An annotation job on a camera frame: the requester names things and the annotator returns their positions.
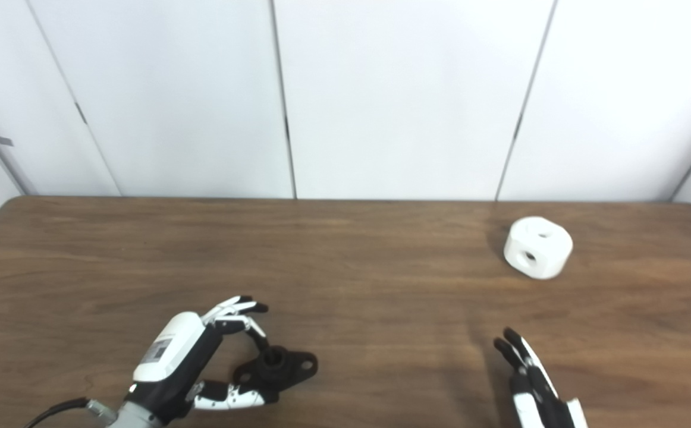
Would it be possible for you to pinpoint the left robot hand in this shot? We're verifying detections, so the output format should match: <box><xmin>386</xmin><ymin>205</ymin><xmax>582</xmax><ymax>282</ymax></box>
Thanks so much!
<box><xmin>125</xmin><ymin>295</ymin><xmax>270</xmax><ymax>424</ymax></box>

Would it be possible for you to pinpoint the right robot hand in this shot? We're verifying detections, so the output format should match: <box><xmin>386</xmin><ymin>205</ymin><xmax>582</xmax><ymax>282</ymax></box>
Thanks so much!
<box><xmin>494</xmin><ymin>328</ymin><xmax>589</xmax><ymax>428</ymax></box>

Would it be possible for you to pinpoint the black flanged holder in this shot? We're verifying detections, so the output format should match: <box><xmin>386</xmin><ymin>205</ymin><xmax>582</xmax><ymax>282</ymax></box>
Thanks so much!
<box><xmin>233</xmin><ymin>347</ymin><xmax>319</xmax><ymax>404</ymax></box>

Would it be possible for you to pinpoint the round white piece with holes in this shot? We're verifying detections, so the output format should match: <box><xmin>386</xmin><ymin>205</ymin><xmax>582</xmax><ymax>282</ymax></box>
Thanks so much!
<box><xmin>504</xmin><ymin>216</ymin><xmax>573</xmax><ymax>280</ymax></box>

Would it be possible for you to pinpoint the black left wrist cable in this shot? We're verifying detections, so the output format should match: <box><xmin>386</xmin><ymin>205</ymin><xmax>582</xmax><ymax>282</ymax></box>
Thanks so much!
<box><xmin>24</xmin><ymin>397</ymin><xmax>90</xmax><ymax>428</ymax></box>

